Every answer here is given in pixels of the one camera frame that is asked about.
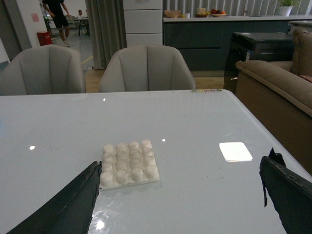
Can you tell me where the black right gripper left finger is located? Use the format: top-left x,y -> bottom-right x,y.
9,161 -> 102,234

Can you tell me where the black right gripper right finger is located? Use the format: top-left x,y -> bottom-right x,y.
259,149 -> 312,234

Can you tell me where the beige sofa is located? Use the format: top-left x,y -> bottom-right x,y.
235,28 -> 312,173

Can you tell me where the coloured sticker strip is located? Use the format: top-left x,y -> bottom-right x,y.
191,89 -> 222,93

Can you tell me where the left grey armchair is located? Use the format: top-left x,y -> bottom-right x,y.
0,44 -> 86,96

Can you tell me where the grey armchair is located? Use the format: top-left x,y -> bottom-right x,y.
99,44 -> 195,93
0,44 -> 86,96

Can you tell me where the right grey armchair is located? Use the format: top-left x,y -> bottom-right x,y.
99,44 -> 195,93

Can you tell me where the red box on floor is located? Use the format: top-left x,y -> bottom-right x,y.
37,31 -> 52,46

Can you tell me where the dark kitchen counter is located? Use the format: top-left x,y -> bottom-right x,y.
163,15 -> 312,71

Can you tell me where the white plant pot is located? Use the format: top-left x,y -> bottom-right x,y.
278,6 -> 293,17

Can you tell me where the fruit plate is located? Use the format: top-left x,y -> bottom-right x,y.
210,9 -> 227,17

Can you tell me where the grey curtain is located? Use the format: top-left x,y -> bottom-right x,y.
85,0 -> 127,69

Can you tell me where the walking person in black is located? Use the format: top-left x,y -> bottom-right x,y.
42,0 -> 70,47

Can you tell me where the white drawer cabinet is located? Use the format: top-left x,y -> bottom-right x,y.
123,0 -> 163,47

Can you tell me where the wicker bowl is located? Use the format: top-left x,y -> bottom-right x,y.
164,10 -> 181,18

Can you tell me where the white studded base plate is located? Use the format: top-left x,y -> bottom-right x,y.
99,139 -> 160,190

